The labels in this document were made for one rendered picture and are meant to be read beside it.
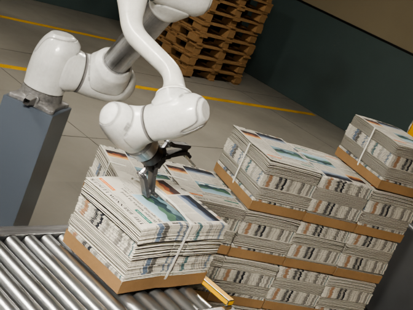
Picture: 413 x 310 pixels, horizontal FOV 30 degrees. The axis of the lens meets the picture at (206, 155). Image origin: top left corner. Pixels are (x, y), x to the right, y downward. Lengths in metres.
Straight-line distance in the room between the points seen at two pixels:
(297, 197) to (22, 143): 1.19
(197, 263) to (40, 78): 0.92
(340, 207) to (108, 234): 1.47
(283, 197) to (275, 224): 0.13
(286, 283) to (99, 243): 1.45
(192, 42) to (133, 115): 7.41
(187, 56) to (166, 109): 7.49
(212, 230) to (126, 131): 0.49
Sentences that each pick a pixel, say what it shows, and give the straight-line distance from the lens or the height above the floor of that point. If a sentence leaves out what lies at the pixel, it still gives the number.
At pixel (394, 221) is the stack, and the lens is 3.69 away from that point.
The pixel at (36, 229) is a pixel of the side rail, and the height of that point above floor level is 0.80.
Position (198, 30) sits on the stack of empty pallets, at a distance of 9.45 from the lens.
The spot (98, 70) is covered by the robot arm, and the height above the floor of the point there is 1.21.
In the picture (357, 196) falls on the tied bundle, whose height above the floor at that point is 1.01.
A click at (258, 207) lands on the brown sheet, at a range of 3.25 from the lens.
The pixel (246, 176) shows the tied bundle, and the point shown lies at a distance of 3.30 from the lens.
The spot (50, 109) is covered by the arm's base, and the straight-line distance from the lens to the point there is 2.85.
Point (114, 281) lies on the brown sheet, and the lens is 2.24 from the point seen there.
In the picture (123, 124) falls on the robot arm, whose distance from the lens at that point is 2.04.
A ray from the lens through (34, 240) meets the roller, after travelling 2.37.
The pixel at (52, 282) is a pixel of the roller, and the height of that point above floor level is 0.80.
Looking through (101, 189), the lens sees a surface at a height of 1.03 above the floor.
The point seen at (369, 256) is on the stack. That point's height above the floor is 0.74.
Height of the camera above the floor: 1.85
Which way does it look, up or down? 16 degrees down
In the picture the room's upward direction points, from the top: 23 degrees clockwise
